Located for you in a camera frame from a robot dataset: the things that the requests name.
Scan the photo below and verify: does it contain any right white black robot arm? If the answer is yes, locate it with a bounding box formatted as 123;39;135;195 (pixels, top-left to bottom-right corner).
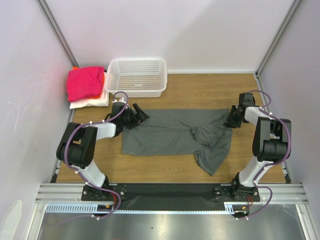
224;92;291;201

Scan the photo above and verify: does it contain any aluminium front rail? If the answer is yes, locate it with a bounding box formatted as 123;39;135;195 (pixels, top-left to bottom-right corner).
35;183;309;205

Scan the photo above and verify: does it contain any grey t shirt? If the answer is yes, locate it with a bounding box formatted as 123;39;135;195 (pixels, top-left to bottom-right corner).
121;108;233;176

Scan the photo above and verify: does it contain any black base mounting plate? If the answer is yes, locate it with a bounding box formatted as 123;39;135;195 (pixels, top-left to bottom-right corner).
81;182;260;212

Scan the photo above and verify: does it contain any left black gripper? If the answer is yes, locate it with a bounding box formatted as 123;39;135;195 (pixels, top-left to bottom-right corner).
120;103;149;131

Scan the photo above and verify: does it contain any pink folded t shirt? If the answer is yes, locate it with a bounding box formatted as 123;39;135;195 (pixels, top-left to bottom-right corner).
66;66;105;102

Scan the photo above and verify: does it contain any white perforated plastic basket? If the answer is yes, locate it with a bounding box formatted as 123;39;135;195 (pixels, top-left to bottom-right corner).
105;57;168;98

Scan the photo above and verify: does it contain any left aluminium frame post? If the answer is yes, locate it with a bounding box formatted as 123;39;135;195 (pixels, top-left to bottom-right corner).
36;0;79;67

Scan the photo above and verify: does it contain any orange folded t shirt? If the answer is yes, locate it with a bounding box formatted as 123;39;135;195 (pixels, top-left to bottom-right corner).
72;66;106;100

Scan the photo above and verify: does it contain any aluminium frame post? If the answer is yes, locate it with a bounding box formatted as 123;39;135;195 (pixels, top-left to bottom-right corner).
255;0;303;77
36;0;79;67

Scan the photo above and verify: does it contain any white slotted cable duct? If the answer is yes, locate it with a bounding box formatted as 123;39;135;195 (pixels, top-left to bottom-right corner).
45;202;245;215

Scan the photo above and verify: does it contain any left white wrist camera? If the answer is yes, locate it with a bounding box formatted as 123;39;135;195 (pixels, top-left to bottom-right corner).
112;97;127;106

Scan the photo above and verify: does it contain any right aluminium frame post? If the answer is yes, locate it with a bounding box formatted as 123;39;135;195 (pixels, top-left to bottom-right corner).
255;0;303;77

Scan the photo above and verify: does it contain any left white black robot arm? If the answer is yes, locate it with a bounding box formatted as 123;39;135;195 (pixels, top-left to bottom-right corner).
56;101;150;200

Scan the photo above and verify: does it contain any white folded t shirt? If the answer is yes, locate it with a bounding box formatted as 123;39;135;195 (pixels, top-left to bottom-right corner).
69;83;109;110

